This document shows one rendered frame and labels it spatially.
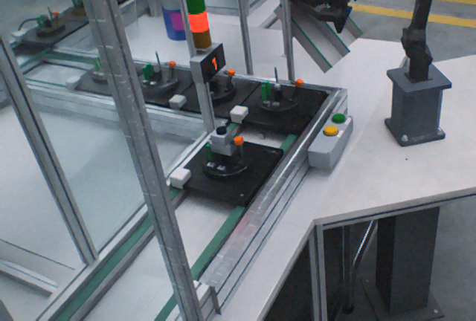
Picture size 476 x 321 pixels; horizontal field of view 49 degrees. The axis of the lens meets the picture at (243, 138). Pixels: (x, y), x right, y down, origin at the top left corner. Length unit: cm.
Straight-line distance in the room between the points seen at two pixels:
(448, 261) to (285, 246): 127
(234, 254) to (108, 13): 73
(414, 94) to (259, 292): 73
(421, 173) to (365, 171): 16
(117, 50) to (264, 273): 79
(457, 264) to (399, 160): 98
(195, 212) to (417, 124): 73
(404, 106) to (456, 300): 103
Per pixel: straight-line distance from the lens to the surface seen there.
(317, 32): 192
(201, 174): 147
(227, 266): 123
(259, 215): 134
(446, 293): 243
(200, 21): 145
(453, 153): 170
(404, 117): 168
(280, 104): 169
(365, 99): 194
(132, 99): 75
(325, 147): 153
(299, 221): 145
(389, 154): 167
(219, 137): 141
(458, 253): 258
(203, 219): 142
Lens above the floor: 188
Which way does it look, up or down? 35 degrees down
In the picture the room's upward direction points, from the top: 9 degrees counter-clockwise
